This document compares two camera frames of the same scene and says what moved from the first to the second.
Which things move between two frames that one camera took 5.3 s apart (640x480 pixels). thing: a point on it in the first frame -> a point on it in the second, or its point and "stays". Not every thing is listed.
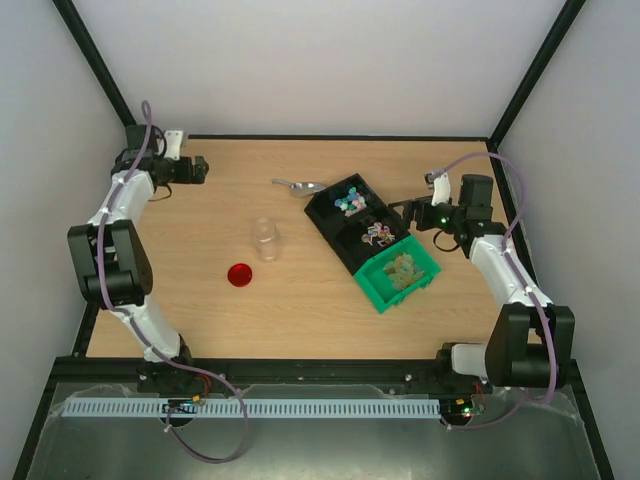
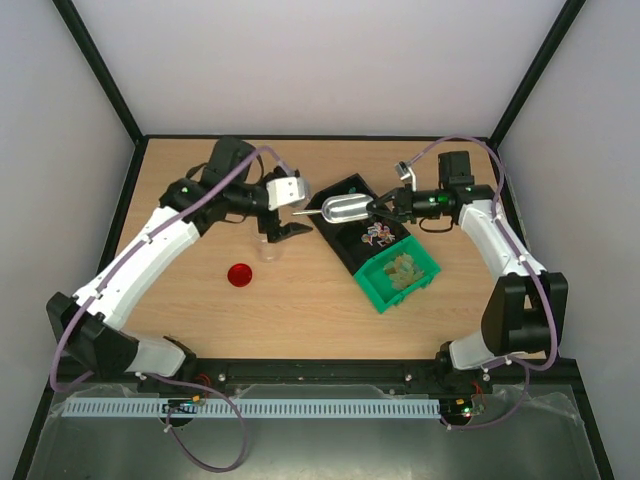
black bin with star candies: [345, 203] -> [363, 238]
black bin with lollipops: [357, 238] stays
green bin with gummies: [398, 273] stays
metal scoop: [301, 190] -> [343, 208]
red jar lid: [239, 275] stays
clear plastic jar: [266, 238] stays
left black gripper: [188, 175] -> [293, 228]
